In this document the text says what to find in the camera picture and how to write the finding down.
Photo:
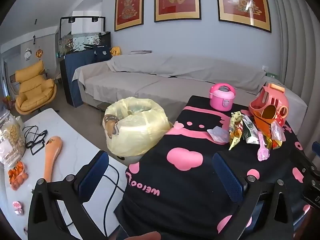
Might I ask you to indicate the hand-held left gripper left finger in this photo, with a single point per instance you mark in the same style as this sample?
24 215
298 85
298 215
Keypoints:
93 173

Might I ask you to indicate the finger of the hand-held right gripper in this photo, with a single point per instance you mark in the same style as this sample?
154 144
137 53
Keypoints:
303 163

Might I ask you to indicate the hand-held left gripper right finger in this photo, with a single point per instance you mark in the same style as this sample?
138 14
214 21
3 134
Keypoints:
227 177

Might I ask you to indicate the pink plastic spoon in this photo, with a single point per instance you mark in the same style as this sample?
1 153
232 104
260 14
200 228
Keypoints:
263 150

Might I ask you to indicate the clear plastic wrapper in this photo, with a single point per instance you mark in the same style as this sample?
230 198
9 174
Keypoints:
218 134

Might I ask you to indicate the yellow snack wrapper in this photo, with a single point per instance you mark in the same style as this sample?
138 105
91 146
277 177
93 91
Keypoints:
235 132

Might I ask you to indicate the trash bin with yellow bag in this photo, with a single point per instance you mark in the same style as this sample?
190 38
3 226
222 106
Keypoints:
135 127

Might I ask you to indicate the person's left hand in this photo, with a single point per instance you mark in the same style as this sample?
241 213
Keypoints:
145 237

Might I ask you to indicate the pink clear plastic bag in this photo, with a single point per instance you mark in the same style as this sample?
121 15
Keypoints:
278 132

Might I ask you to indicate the orange massage hammer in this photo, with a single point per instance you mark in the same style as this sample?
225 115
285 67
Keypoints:
51 155

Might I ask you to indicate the black pink printed cloth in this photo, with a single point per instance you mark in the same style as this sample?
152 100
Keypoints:
180 170

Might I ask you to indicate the small dark stool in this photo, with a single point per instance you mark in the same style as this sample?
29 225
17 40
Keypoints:
101 107

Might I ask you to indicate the bag of orange fruits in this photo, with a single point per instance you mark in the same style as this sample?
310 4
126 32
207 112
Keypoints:
17 176

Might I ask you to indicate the pink toy rice cooker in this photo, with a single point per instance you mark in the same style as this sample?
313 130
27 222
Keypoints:
221 98

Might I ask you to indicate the small pink toy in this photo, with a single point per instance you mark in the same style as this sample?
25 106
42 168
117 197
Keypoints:
18 207

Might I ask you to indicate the clear bag of snacks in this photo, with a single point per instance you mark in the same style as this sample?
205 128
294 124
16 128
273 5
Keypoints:
11 140

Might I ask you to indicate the small green item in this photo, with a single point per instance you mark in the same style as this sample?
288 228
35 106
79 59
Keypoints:
271 74

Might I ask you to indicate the yellow armchair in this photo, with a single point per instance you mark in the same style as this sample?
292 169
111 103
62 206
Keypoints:
32 90

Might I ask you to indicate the grey covered sofa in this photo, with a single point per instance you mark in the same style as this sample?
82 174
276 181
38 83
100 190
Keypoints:
160 80

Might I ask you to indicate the yellow plush toy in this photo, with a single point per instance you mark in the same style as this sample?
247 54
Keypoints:
115 51

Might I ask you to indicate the flat book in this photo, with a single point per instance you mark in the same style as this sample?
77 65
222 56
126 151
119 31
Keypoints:
141 52

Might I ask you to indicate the grey curtain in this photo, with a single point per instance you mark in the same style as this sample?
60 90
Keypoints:
297 30

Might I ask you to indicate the glass fish tank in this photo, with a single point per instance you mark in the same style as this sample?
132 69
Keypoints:
85 40

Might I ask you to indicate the red framed vase picture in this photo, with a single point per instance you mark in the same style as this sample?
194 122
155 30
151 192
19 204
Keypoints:
129 5

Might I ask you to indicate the large red framed picture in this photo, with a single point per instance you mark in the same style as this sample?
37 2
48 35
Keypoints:
242 2

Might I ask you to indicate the orange wall ornament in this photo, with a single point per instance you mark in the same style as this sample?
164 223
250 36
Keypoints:
39 54

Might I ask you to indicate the white wall clock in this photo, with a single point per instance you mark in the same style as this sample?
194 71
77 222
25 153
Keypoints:
27 55

